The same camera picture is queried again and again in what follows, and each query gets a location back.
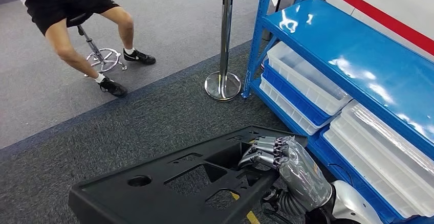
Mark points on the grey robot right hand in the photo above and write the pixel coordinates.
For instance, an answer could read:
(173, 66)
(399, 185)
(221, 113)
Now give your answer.
(301, 175)

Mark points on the black plastic panel part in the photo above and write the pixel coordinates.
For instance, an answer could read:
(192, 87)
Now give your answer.
(112, 195)

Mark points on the blue metal shelf rack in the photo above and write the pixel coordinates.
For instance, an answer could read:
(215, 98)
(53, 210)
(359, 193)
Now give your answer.
(356, 46)

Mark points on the yellow floor tape marking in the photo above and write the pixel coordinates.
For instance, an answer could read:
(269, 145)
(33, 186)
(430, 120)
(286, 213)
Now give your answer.
(252, 217)

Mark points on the long red barrier belt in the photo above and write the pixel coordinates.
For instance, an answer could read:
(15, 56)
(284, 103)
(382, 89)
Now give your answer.
(373, 14)

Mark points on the black shoe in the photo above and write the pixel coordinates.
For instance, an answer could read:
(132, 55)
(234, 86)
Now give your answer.
(113, 87)
(140, 58)

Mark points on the chrome stool with black seat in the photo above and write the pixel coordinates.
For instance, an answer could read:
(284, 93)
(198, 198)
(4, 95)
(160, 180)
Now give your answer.
(81, 19)

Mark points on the person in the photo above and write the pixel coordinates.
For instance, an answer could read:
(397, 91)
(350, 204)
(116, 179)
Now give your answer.
(64, 2)

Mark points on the chrome stanchion post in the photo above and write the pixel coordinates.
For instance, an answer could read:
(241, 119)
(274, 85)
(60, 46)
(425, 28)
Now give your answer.
(225, 29)

